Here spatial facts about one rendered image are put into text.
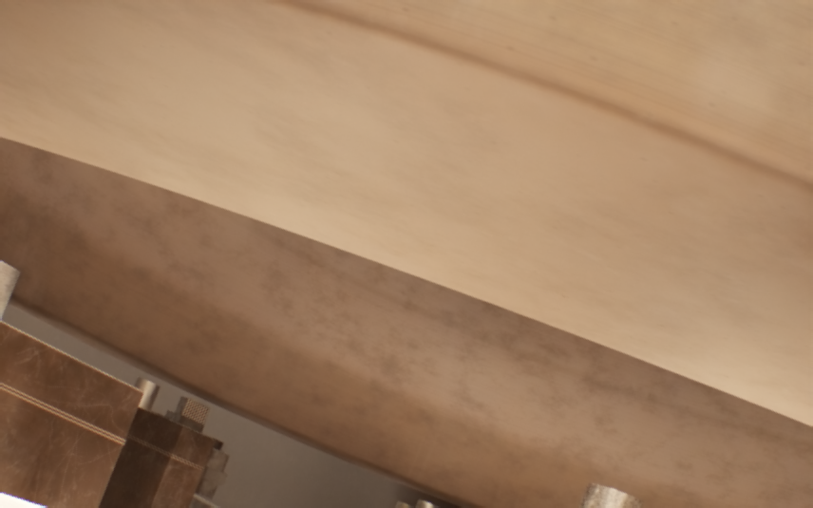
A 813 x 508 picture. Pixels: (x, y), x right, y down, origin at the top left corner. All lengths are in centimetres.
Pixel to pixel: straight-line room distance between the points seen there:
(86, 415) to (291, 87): 151
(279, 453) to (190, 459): 256
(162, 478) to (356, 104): 314
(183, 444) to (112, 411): 161
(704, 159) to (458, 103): 15
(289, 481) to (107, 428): 423
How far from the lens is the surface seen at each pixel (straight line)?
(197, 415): 560
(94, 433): 229
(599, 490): 169
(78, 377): 224
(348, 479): 659
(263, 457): 644
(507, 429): 518
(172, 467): 389
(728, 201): 71
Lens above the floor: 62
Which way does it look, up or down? 12 degrees up
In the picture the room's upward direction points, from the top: 22 degrees clockwise
